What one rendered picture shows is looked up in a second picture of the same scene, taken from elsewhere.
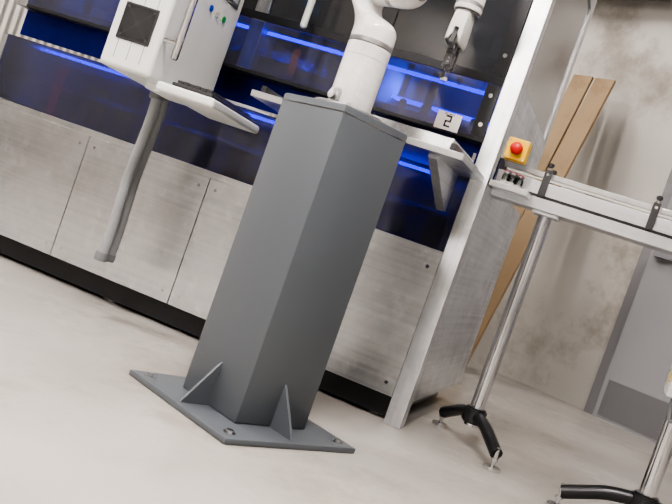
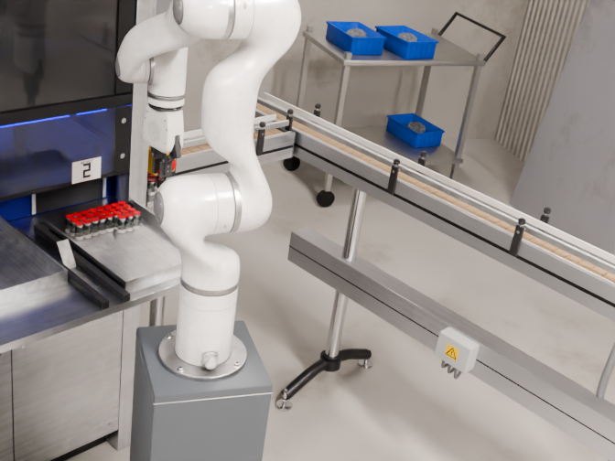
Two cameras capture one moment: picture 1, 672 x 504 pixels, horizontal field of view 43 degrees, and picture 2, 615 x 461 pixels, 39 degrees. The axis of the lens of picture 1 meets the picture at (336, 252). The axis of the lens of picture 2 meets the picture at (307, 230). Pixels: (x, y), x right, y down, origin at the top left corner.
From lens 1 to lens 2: 251 cm
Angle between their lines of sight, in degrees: 69
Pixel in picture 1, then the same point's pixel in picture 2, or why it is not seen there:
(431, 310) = (129, 344)
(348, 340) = (60, 424)
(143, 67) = not seen: outside the picture
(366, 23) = (226, 275)
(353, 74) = (225, 330)
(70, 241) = not seen: outside the picture
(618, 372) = not seen: outside the picture
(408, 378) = (127, 406)
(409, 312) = (110, 360)
